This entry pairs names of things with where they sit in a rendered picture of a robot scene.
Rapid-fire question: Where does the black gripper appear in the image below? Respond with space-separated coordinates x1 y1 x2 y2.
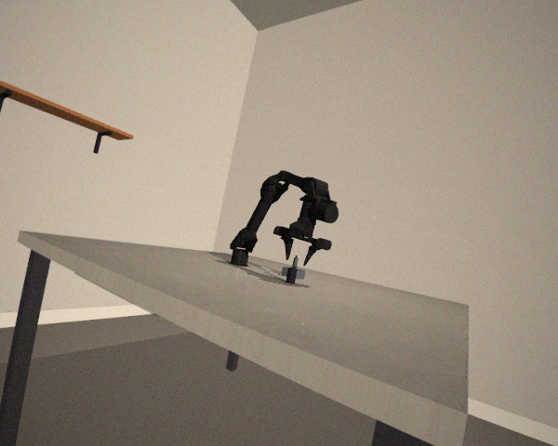
273 215 332 266

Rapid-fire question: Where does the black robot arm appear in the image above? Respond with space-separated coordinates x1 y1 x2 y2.
228 170 339 267

